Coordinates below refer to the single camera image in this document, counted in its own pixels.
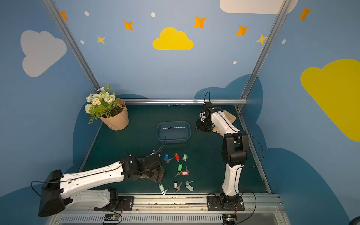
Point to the left controller board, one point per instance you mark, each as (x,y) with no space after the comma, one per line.
(112,219)

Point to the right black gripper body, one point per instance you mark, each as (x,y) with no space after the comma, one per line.
(204,125)

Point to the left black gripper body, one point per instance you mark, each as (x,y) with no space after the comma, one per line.
(159,168)

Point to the key with blue tag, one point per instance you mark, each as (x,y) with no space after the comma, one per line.
(167,159)

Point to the key with red tag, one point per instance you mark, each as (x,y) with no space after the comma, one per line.
(185,173)
(177,157)

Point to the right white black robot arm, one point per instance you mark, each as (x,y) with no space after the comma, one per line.
(235,150)

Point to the controller board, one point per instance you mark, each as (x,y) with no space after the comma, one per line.
(112,219)
(229,219)

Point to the key with light green tag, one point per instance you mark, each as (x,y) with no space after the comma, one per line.
(185,157)

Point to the key with pale green tag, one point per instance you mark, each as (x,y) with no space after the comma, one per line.
(188,186)

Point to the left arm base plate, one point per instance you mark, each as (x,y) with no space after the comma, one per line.
(123,204)

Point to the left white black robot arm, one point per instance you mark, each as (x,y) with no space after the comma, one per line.
(64,190)

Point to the key with green white tag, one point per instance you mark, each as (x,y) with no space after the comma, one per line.
(162,189)

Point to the terracotta flower pot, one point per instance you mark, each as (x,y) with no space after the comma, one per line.
(117,122)

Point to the beige work glove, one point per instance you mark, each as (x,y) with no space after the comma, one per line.
(222,124)

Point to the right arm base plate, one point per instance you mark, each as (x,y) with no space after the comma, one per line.
(221,203)

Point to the key with bright green tag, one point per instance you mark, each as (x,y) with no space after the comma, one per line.
(179,170)

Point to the translucent blue storage box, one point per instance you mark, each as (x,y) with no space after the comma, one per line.
(173,132)

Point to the white artificial flowers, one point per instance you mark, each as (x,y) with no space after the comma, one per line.
(103,104)

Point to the right controller board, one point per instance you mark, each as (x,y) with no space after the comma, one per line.
(229,219)

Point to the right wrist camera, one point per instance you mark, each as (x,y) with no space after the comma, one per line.
(203,116)

